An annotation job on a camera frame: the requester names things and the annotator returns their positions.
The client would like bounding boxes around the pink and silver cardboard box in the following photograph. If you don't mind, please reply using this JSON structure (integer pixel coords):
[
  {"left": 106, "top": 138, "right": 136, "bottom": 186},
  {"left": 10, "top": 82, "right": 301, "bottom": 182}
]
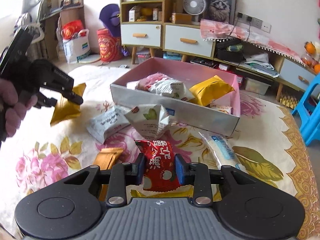
[{"left": 110, "top": 57, "right": 241, "bottom": 136}]

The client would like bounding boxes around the blue plastic stool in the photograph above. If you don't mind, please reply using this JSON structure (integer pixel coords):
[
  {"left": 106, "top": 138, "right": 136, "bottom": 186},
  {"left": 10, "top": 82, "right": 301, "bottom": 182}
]
[{"left": 292, "top": 74, "right": 319, "bottom": 146}]

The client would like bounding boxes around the white blue shopping bag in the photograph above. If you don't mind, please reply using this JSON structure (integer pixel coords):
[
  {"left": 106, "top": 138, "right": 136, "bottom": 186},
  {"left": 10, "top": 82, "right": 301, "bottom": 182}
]
[{"left": 63, "top": 29, "right": 91, "bottom": 64}]

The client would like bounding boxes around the white green-leaf snack bag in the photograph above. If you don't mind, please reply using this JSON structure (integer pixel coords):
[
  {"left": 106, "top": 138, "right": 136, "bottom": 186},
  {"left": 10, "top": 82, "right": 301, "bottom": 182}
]
[{"left": 124, "top": 104, "right": 174, "bottom": 140}]

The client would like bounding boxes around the clear plastic storage bin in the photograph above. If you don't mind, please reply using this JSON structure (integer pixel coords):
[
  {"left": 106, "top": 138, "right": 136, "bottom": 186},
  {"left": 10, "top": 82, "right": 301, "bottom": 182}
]
[{"left": 245, "top": 77, "right": 270, "bottom": 95}]

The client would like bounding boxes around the orange wafer snack pack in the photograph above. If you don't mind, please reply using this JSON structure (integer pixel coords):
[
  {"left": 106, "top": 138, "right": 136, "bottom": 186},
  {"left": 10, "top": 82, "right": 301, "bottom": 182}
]
[{"left": 93, "top": 147, "right": 123, "bottom": 170}]

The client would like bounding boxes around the framed cat picture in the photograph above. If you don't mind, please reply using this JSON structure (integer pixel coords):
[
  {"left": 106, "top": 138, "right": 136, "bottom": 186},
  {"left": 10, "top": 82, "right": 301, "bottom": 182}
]
[{"left": 203, "top": 0, "right": 236, "bottom": 24}]

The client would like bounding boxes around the red snack bag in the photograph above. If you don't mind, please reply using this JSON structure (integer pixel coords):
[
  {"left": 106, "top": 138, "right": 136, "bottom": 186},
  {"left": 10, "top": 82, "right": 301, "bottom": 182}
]
[{"left": 135, "top": 140, "right": 180, "bottom": 192}]

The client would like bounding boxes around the white desk fan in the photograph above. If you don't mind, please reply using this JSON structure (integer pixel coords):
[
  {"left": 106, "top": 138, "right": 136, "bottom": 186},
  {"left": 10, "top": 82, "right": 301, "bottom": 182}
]
[{"left": 183, "top": 0, "right": 206, "bottom": 25}]

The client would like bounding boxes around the white grey snack packet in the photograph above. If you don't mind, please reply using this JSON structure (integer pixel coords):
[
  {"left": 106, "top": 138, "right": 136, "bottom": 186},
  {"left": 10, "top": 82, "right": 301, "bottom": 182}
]
[{"left": 86, "top": 105, "right": 130, "bottom": 144}]

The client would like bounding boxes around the small yellow snack bag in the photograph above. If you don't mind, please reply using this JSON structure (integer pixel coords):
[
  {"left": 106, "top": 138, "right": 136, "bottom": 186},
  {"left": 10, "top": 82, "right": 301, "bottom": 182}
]
[{"left": 50, "top": 83, "right": 86, "bottom": 126}]

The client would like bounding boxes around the pink floral cloth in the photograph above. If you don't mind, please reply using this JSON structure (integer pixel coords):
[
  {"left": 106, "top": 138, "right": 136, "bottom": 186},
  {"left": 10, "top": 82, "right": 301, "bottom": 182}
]
[{"left": 200, "top": 20, "right": 303, "bottom": 64}]

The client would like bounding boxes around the orange fruit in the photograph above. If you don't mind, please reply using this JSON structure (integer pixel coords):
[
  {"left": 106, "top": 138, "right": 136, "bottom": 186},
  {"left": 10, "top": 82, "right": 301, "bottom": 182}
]
[{"left": 304, "top": 42, "right": 316, "bottom": 55}]

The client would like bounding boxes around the purple hat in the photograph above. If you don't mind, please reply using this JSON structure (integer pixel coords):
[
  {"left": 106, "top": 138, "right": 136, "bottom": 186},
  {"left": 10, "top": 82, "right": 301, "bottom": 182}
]
[{"left": 99, "top": 4, "right": 120, "bottom": 37}]

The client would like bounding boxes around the red gift bag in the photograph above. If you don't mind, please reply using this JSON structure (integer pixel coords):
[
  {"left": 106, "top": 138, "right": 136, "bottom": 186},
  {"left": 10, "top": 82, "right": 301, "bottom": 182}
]
[{"left": 97, "top": 28, "right": 123, "bottom": 63}]

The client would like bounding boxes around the yellow egg tray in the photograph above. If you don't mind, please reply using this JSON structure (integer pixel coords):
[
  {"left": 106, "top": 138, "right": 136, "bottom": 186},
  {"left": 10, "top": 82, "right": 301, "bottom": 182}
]
[{"left": 279, "top": 92, "right": 299, "bottom": 109}]

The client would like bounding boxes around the left hand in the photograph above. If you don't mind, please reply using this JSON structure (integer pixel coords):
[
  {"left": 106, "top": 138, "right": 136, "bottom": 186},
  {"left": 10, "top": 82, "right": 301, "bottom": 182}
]
[{"left": 1, "top": 79, "right": 37, "bottom": 137}]

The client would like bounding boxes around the large yellow snack bag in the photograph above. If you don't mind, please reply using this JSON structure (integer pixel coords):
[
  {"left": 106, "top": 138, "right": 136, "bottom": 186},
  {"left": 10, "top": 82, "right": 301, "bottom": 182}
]
[{"left": 189, "top": 75, "right": 234, "bottom": 107}]

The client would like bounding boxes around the wooden drawer cabinet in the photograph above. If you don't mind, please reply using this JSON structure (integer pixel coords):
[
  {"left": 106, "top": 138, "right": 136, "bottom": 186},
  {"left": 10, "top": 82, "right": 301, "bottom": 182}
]
[{"left": 120, "top": 0, "right": 319, "bottom": 92}]

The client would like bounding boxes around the white bread package blue label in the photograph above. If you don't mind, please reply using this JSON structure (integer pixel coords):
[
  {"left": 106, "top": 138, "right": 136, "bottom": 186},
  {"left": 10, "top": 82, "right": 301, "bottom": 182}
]
[{"left": 199, "top": 131, "right": 247, "bottom": 173}]

